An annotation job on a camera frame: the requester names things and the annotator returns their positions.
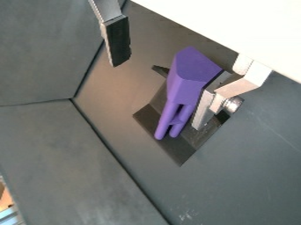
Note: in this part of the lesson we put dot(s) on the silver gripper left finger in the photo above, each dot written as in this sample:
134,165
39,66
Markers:
115,30

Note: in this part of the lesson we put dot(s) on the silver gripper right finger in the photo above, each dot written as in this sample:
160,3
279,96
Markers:
221,93

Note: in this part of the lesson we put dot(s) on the purple three prong object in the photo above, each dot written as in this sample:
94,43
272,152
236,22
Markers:
192,72

